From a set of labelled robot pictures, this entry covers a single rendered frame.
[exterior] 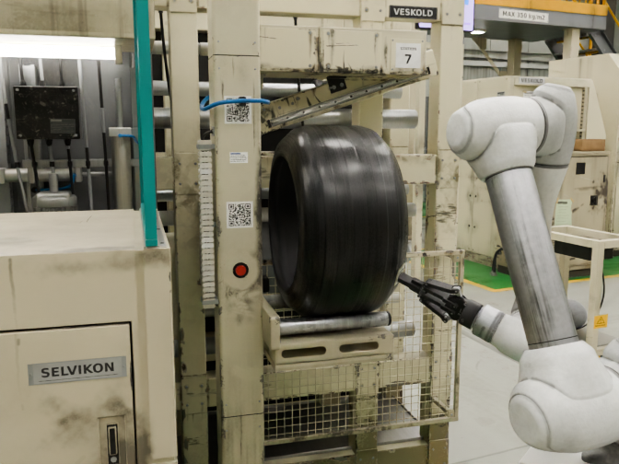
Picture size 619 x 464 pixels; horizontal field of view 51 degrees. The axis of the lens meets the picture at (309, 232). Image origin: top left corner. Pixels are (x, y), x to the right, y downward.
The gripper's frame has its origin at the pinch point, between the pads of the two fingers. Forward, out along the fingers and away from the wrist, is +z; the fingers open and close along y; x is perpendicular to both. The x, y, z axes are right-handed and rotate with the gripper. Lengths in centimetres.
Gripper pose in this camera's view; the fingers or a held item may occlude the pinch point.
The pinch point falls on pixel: (411, 283)
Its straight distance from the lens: 182.8
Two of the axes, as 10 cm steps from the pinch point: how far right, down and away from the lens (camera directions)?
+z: -8.2, -4.3, 3.8
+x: 5.6, -4.5, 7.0
